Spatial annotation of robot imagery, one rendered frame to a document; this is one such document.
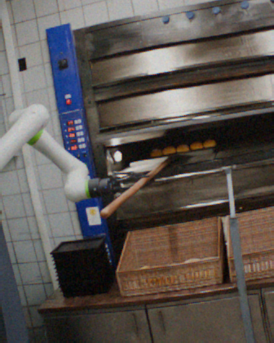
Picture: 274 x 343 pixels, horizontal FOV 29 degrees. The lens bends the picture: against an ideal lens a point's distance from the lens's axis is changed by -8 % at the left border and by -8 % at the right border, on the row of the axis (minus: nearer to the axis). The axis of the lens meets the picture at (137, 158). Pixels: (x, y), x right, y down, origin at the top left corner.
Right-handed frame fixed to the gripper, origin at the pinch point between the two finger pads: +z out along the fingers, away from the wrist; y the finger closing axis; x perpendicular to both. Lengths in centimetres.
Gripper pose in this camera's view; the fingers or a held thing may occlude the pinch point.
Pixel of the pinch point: (143, 180)
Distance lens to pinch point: 262.3
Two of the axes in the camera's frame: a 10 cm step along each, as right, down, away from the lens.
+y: 1.8, 9.8, 0.7
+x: -1.8, 1.0, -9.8
